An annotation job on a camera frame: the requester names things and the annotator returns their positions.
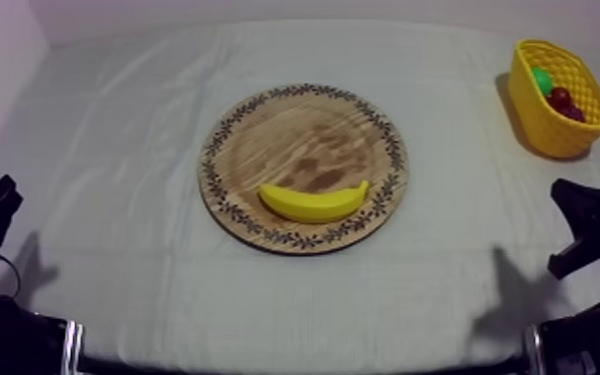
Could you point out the small red fruit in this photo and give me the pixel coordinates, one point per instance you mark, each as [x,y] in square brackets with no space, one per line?
[560,98]

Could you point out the purple toy grapes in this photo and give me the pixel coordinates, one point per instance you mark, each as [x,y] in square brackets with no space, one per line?
[574,113]

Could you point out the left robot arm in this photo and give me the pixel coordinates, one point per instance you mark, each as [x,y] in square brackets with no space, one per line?
[7,340]

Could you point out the green toy pear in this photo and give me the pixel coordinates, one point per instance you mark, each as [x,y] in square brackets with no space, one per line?
[543,80]

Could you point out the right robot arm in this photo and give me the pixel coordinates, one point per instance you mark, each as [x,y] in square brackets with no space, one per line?
[588,343]

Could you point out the yellow toy banana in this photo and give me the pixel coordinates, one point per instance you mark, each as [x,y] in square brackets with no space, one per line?
[312,203]

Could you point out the round wooden board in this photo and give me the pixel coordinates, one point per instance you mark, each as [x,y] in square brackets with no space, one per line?
[303,168]

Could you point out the silver metal bar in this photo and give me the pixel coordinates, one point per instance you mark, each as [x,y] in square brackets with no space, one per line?
[72,346]

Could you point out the yellow plastic basket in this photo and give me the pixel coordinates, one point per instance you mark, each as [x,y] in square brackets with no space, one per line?
[546,125]

